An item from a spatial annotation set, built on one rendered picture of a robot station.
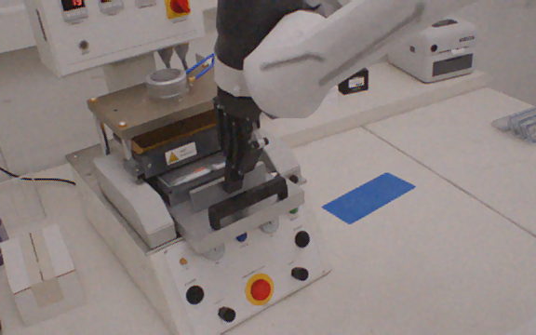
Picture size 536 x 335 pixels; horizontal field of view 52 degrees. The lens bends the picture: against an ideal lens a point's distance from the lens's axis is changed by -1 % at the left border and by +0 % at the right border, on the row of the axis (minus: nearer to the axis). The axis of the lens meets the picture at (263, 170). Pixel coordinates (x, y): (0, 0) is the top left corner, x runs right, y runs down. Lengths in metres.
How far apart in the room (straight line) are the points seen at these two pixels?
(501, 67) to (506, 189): 1.16
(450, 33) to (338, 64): 1.28
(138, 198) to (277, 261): 0.29
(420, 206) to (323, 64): 0.79
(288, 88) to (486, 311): 0.64
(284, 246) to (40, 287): 0.47
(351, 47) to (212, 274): 0.56
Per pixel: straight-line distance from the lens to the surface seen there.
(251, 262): 1.04
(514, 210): 1.36
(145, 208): 0.96
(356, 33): 0.57
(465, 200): 1.37
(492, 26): 2.41
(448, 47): 1.86
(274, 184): 0.93
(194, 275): 0.99
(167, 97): 1.04
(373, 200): 1.34
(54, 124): 1.68
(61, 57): 1.13
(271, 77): 0.61
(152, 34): 1.18
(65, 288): 1.15
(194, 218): 0.95
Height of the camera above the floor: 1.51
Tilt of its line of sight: 31 degrees down
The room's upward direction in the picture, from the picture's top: 6 degrees counter-clockwise
